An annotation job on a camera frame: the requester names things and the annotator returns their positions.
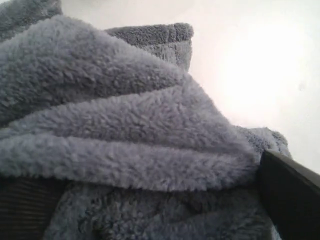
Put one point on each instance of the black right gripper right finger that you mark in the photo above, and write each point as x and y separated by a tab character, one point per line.
290	194

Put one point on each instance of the grey fluffy towel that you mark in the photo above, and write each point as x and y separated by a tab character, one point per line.
144	152

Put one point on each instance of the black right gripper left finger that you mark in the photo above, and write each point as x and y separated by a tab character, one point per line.
27	205

